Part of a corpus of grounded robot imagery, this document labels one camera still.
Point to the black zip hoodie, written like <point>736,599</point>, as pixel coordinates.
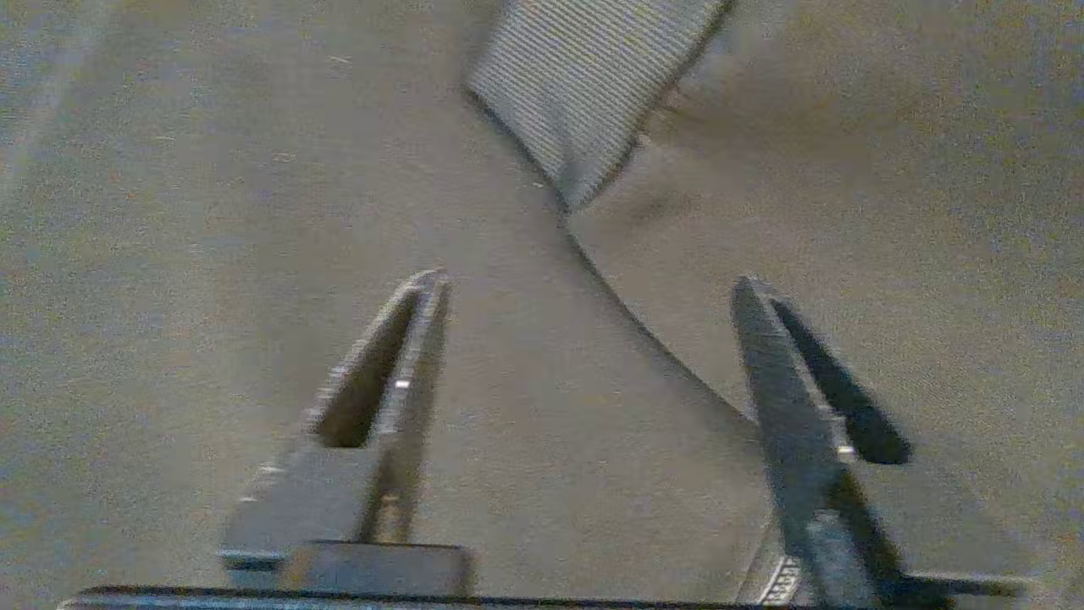
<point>212,212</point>

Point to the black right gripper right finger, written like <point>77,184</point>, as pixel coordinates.
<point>813,474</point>

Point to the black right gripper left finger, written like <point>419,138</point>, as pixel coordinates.
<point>339,491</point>

